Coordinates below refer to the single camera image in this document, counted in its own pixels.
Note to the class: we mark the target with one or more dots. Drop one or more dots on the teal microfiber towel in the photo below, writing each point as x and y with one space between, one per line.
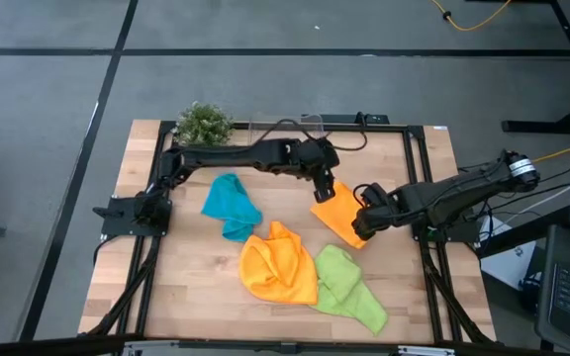
230 203

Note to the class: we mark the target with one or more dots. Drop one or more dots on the small grey box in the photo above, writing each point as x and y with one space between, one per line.
289 348

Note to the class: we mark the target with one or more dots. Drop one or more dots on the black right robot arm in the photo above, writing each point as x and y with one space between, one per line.
443 198

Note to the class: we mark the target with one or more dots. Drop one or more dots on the white cardboard box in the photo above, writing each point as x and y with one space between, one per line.
507 267

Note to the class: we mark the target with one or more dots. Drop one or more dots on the small green potted plant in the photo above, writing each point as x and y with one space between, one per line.
203 123

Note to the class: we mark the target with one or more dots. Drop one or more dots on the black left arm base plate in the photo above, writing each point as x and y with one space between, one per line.
117 222

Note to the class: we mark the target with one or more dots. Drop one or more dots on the clear plastic bin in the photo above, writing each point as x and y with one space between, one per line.
314 123

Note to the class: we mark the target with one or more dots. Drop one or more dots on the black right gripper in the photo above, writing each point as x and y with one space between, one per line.
381 207

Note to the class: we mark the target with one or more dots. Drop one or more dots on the black desk stand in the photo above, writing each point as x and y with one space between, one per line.
537 127

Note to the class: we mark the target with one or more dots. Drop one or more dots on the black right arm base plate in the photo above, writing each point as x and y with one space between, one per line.
421 233

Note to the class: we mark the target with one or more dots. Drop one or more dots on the large orange microfiber towel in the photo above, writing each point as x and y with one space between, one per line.
275 267

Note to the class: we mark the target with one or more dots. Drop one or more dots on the green microfiber towel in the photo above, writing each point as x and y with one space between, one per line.
344 292

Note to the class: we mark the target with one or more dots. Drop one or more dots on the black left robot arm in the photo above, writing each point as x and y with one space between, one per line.
235 154

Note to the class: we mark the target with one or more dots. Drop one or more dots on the black crossbar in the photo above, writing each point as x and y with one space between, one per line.
42 346

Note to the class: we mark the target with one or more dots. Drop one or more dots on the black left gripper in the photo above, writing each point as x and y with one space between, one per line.
319 155

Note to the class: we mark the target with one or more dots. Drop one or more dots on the silver bracket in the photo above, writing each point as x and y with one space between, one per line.
146 348
426 351

